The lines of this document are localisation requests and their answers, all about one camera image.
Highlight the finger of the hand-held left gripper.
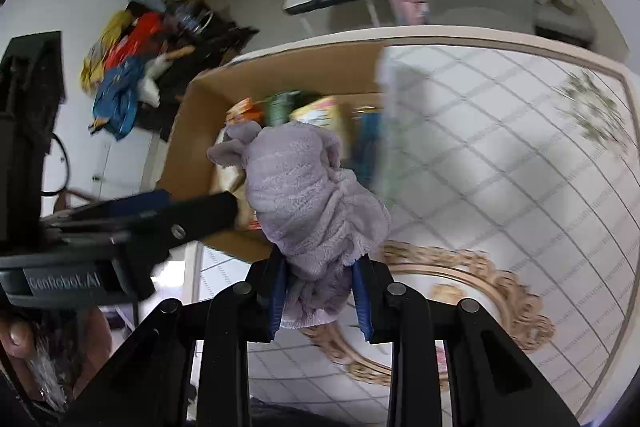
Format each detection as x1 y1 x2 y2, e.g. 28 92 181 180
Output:
112 191 240 265
42 188 173 228

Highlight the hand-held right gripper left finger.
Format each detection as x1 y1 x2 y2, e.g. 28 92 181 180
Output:
62 247 288 427

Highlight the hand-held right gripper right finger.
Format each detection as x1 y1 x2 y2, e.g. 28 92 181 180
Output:
350 252 583 427

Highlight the purple towel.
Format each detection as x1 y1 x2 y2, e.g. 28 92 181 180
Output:
206 121 392 330

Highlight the cardboard box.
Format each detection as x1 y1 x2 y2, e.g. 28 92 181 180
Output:
155 41 401 264

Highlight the red snack packet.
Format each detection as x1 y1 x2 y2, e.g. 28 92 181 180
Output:
225 98 266 125

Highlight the green packet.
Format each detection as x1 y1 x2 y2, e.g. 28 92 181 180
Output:
264 92 321 128

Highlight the blue packet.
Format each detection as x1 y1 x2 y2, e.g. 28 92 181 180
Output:
352 109 383 188

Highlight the yellow tissue pack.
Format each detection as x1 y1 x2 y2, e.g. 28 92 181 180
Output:
290 96 351 158

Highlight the person's left hand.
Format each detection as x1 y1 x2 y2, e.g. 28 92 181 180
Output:
0 306 113 413

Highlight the pile of colourful clothes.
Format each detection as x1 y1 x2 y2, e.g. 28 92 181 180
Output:
80 0 201 142

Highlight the person's dark fleece clothing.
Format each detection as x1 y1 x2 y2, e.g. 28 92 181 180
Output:
250 397 391 427

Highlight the floral printed tablecloth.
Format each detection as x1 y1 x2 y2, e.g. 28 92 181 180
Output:
197 39 640 418

